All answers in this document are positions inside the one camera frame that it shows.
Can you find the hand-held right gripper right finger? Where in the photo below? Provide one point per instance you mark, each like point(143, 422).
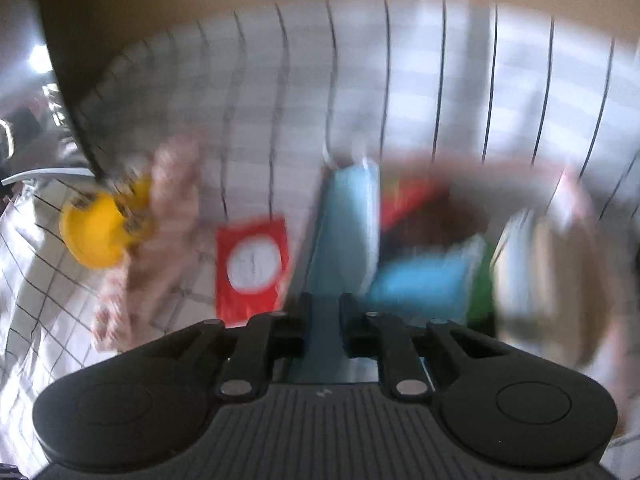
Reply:
point(348, 321)

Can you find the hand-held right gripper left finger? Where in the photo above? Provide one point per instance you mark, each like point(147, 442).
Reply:
point(303, 321)

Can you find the red packet with white circle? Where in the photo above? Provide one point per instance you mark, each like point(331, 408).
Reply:
point(250, 266)

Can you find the blue face mask packet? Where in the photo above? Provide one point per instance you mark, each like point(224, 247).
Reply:
point(425, 280)

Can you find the red and green packet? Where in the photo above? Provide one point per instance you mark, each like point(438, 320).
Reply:
point(410, 203)

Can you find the pink striped fuzzy sock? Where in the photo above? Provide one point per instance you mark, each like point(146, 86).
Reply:
point(165, 250)

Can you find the beige round pouch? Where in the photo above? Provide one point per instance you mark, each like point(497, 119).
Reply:
point(545, 270)

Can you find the yellow soft toy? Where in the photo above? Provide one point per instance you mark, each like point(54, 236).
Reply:
point(95, 235)

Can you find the pink cardboard box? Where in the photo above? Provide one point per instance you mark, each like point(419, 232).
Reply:
point(585, 200)

